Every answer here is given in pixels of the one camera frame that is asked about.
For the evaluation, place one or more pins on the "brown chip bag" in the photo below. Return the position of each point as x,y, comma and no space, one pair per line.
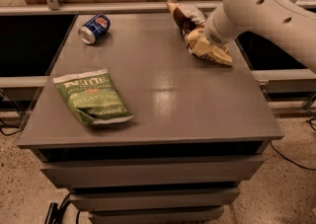
190,21

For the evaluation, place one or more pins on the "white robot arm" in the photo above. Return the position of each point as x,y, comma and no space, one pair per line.
282,22

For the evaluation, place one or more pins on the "green jalapeno chip bag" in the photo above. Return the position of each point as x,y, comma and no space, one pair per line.
92,97

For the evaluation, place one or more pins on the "blue pepsi can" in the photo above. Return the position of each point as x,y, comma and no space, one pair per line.
95,28

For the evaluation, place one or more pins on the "grey drawer cabinet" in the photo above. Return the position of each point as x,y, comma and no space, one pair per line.
197,129

